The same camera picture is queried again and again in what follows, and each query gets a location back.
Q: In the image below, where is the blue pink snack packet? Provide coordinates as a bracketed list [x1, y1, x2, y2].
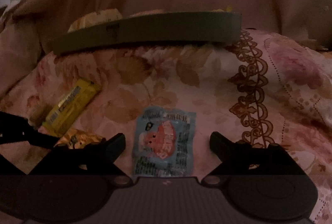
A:
[132, 106, 196, 177]

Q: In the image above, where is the cream orange snack packet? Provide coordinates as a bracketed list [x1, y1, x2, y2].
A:
[67, 9, 123, 33]

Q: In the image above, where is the gold brown snack packet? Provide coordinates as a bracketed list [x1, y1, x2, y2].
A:
[55, 128, 106, 149]

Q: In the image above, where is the yellow snack bar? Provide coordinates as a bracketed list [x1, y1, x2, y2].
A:
[42, 79, 101, 137]

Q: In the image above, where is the pink floral bedsheet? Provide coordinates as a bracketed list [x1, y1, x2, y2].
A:
[1, 30, 331, 223]

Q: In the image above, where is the yellow snack packet in tray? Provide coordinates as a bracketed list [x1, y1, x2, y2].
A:
[213, 6, 232, 12]

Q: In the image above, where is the grey snack tray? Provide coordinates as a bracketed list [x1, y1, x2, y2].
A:
[50, 11, 241, 56]

